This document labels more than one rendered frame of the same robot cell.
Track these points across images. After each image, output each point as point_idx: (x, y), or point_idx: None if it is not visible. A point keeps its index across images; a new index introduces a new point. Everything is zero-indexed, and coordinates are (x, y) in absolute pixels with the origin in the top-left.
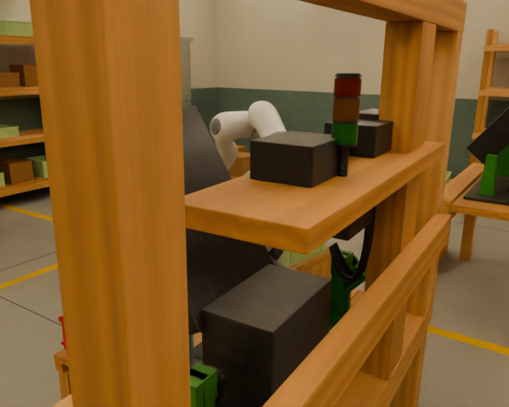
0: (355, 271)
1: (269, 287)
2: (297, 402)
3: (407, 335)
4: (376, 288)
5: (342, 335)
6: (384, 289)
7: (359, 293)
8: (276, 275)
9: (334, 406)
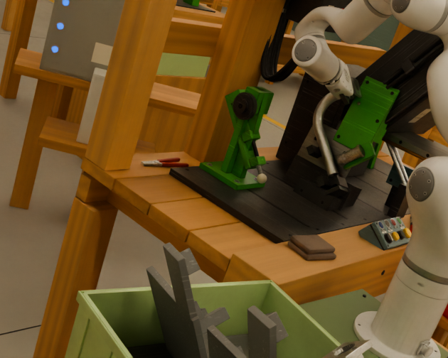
0: (276, 65)
1: (356, 73)
2: (354, 44)
3: (154, 155)
4: (294, 37)
5: (328, 41)
6: (289, 35)
7: (156, 199)
8: (350, 74)
9: (267, 158)
